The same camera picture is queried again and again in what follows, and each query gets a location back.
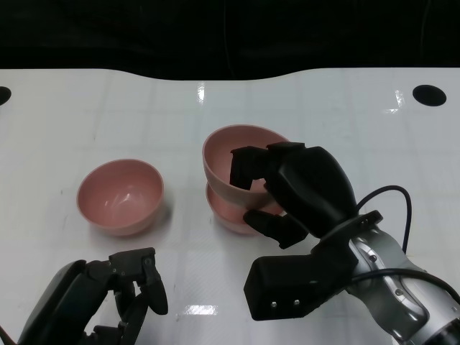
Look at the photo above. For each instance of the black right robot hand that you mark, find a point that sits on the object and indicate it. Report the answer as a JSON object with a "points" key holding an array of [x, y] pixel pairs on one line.
{"points": [[309, 187]]}

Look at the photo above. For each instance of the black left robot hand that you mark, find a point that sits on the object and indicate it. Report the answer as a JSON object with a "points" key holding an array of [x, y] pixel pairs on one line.
{"points": [[68, 298]]}

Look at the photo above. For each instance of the pink plastic bowl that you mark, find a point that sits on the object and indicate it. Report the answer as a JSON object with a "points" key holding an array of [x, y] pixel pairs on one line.
{"points": [[219, 161], [230, 217], [120, 196]]}

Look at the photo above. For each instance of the black round table grommet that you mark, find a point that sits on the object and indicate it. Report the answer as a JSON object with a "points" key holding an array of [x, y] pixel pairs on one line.
{"points": [[4, 96], [428, 95]]}

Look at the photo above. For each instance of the black backdrop curtain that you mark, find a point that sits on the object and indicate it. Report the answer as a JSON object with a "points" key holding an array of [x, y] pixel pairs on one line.
{"points": [[230, 32]]}

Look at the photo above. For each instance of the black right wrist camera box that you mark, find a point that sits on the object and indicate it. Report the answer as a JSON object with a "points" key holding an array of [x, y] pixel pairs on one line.
{"points": [[287, 284]]}

